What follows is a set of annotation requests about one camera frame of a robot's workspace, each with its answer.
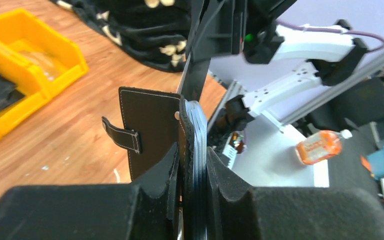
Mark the black plush flower blanket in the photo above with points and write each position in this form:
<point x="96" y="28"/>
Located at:
<point x="153" y="32"/>

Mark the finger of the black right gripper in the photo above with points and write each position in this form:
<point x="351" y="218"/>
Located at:
<point x="204" y="30"/>

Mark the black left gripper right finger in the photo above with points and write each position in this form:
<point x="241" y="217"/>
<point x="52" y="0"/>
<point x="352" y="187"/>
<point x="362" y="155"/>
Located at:
<point x="239" y="211"/>

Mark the orange drink bottle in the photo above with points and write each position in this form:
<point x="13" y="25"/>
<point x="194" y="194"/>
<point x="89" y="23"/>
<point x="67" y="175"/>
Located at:
<point x="321" y="146"/>

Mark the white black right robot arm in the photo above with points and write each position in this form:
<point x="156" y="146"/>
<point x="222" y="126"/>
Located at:
<point x="330" y="55"/>

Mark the beige card in right bin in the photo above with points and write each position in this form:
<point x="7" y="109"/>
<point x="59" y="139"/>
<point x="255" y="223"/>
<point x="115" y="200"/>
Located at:
<point x="51" y="67"/>

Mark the yellow bin with holders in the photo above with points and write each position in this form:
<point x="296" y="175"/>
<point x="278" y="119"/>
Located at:
<point x="22" y="89"/>

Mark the yellow bin right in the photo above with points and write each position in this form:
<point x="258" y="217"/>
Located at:
<point x="21" y="32"/>

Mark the black leather card holder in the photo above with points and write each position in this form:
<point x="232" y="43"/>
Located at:
<point x="159" y="138"/>

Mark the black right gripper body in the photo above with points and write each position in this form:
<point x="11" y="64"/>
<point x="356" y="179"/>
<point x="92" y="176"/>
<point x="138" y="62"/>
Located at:
<point x="222" y="28"/>

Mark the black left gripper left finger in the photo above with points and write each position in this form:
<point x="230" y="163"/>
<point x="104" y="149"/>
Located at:
<point x="79" y="212"/>

